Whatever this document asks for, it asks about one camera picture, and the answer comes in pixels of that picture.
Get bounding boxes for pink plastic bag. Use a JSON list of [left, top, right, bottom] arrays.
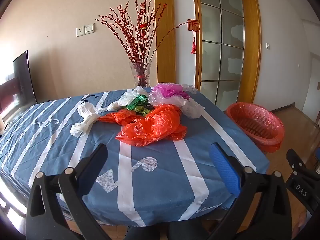
[[148, 82, 198, 107]]

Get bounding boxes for blue white striped tablecloth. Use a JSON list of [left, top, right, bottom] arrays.
[[0, 87, 270, 228]]

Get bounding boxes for large orange plastic bag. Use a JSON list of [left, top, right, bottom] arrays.
[[115, 104, 188, 147]]

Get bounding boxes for small orange plastic bag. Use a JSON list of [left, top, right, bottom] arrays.
[[98, 111, 137, 126]]

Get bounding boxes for wooden door frame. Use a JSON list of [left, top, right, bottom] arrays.
[[192, 0, 262, 112]]

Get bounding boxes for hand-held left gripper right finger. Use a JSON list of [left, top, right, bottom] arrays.
[[209, 142, 292, 240]]

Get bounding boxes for yellow-green plastic bag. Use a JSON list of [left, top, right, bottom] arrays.
[[134, 106, 152, 117]]

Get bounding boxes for red tasselled hanging ornament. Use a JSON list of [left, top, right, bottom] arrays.
[[187, 18, 200, 55]]

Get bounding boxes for frosted glass panel door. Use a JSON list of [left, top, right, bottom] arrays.
[[199, 0, 245, 111]]

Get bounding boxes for magenta plastic bag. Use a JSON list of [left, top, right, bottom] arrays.
[[152, 83, 190, 99]]

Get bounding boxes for wooden wall trim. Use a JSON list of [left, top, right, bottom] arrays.
[[153, 0, 177, 85]]

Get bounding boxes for glass vase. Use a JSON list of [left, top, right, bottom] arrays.
[[129, 60, 152, 88]]

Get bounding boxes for black television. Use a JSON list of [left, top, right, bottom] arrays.
[[0, 50, 38, 128]]

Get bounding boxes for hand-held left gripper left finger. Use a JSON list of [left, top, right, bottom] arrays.
[[26, 143, 112, 240]]

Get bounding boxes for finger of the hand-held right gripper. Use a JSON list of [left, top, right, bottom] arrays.
[[286, 149, 307, 173]]

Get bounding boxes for red berry branches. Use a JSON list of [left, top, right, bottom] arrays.
[[96, 0, 190, 67]]

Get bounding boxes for translucent white plastic bag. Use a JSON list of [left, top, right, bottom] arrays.
[[97, 86, 150, 113]]

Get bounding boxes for shiny green plastic bag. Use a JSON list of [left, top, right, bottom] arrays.
[[126, 94, 151, 111]]

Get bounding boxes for clear plastic bag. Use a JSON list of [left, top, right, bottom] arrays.
[[182, 99, 206, 120]]

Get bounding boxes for red lined waste basket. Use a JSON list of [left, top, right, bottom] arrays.
[[226, 102, 285, 153]]

